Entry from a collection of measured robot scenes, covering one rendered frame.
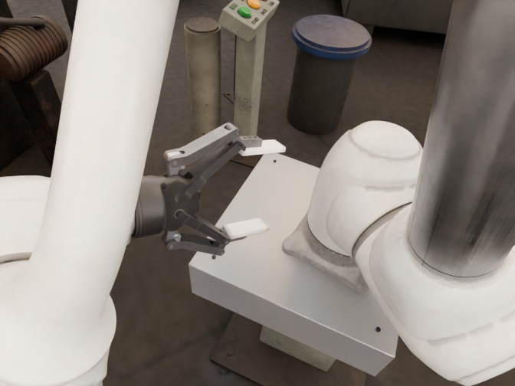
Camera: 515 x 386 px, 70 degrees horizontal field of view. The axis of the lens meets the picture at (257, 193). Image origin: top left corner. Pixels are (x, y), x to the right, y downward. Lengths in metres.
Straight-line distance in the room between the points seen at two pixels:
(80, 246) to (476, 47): 0.26
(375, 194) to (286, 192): 0.32
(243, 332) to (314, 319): 0.47
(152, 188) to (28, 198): 0.13
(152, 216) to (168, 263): 0.81
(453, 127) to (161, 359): 0.98
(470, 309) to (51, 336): 0.39
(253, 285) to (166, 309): 0.54
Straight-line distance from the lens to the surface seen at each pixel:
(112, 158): 0.24
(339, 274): 0.71
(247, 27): 1.18
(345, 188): 0.57
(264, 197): 0.81
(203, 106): 1.43
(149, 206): 0.44
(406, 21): 2.63
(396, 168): 0.56
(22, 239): 0.39
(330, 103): 1.65
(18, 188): 0.43
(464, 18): 0.25
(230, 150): 0.47
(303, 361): 1.11
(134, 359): 1.14
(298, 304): 0.67
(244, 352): 1.10
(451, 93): 0.28
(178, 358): 1.12
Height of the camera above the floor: 1.06
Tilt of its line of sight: 48 degrees down
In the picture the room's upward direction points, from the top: 6 degrees clockwise
